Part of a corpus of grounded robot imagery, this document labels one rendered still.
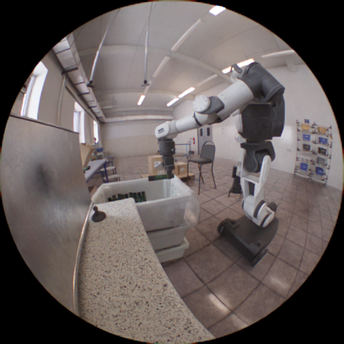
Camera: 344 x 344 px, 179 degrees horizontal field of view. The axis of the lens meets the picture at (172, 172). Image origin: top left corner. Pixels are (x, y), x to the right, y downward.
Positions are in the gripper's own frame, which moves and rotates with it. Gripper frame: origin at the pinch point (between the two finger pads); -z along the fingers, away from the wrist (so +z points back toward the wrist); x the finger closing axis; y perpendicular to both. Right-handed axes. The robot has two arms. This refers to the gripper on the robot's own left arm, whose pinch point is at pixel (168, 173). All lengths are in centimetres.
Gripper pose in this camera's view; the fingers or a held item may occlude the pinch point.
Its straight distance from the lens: 63.2
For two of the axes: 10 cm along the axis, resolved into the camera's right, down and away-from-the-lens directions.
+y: -9.7, 1.1, -2.3
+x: -2.5, -2.5, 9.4
